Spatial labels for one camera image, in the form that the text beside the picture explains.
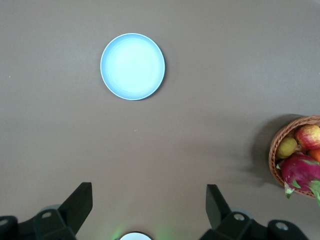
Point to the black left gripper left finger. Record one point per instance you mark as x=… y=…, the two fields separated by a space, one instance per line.
x=75 y=205

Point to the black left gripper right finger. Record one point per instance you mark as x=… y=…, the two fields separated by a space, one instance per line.
x=217 y=207

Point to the red yellow apple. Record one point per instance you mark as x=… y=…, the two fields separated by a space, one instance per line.
x=308 y=137

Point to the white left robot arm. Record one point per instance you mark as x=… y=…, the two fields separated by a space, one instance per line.
x=136 y=236

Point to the brown wicker basket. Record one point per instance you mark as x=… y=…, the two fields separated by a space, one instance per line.
x=275 y=170

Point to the magenta dragon fruit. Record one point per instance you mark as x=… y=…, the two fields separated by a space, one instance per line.
x=300 y=172

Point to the olive green kiwi fruit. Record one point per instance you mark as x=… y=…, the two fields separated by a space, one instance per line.
x=286 y=148

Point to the orange tangerine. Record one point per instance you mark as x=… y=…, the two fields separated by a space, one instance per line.
x=315 y=155

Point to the brown table cover cloth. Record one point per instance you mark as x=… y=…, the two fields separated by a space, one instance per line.
x=200 y=75

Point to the light blue round plate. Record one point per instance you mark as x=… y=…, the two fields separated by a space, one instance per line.
x=132 y=67

